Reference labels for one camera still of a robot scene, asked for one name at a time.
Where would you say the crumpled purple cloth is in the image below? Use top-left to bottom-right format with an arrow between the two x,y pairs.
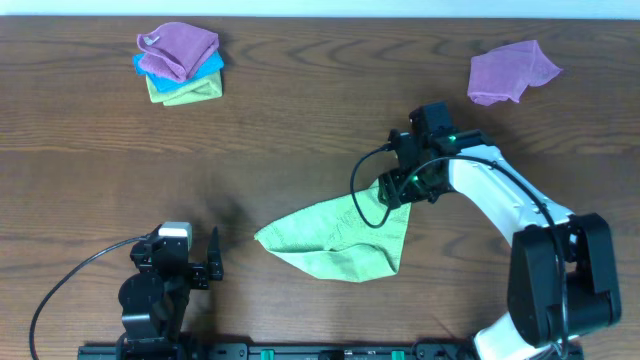
467,40 -> 562,106

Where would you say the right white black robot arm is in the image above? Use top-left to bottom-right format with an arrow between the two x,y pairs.
378,102 -> 622,359

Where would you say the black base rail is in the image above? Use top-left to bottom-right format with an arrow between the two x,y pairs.
77,339 -> 586,360

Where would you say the folded blue cloth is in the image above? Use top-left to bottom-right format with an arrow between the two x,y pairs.
132,51 -> 224,93

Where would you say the left black camera cable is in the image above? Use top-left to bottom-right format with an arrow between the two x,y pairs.
28,235 -> 151,360

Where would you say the light green microfiber cloth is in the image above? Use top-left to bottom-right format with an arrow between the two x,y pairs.
254,182 -> 411,283

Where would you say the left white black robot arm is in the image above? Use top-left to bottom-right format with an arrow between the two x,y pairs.
116,222 -> 224,359

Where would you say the folded green cloth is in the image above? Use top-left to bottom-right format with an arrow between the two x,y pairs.
146,71 -> 223,106

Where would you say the folded purple cloth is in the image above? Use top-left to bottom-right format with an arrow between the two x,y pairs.
136,22 -> 219,83

